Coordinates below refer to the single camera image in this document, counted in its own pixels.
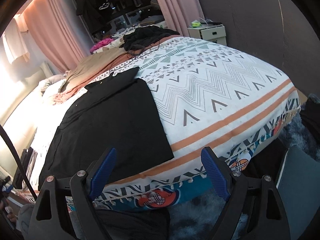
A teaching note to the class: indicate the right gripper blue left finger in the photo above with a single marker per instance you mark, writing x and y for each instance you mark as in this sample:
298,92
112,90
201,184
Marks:
100,173

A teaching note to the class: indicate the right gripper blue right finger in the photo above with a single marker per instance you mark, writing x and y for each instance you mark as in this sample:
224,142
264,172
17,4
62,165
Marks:
218,172

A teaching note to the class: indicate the black jacket with yellow patch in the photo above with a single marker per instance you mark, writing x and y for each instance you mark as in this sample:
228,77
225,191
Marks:
117,112

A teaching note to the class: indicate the magenta clothing item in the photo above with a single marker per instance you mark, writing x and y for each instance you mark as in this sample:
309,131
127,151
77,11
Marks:
100,44

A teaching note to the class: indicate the black clothes pile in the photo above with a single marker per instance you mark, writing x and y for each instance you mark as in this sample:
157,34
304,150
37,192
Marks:
144,36

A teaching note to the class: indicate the person's left hand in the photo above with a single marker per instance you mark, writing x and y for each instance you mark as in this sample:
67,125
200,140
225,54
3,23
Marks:
8,211

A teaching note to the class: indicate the patterned white bedspread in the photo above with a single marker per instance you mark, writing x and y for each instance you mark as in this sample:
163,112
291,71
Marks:
207,95

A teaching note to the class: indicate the tan and rust blanket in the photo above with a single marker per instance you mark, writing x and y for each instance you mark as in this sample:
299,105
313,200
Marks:
92,66

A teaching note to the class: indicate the white pillow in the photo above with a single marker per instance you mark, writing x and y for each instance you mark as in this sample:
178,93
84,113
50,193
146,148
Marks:
44,84

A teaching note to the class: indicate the cream padded headboard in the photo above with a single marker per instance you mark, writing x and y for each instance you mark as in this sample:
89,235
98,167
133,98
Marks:
18,108

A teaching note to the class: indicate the white nightstand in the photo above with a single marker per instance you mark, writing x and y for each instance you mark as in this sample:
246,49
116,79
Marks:
213,33

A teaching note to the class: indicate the green object on nightstand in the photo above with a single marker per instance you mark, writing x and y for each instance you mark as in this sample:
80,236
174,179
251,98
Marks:
195,24

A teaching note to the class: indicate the white hanging garment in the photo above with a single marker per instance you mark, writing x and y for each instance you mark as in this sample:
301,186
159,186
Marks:
14,44

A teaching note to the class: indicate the pink curtain left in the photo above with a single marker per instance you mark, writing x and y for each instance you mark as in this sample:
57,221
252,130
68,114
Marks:
53,33

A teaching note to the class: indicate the pink curtain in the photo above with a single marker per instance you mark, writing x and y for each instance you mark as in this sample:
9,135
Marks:
53,33
179,14

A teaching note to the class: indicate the pink curtain right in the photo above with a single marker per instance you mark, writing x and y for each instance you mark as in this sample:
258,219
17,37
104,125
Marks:
179,14

